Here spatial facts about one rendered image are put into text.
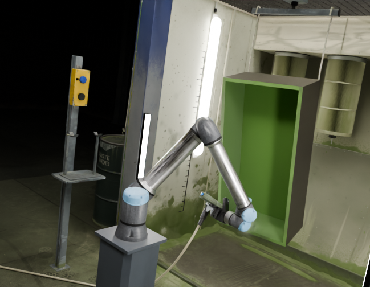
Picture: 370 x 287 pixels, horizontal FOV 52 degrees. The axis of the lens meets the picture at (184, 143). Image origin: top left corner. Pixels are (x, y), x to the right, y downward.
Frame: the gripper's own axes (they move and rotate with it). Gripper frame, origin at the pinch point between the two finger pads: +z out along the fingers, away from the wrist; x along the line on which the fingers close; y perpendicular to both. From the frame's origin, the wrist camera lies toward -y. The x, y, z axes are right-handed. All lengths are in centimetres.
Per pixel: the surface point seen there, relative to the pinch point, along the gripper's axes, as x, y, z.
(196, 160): 45, -36, 79
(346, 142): 137, -126, -2
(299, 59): 68, -173, 44
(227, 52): 14, -139, 80
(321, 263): 139, -8, -29
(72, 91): -95, -22, 77
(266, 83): -23, -89, -15
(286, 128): 29, -81, -9
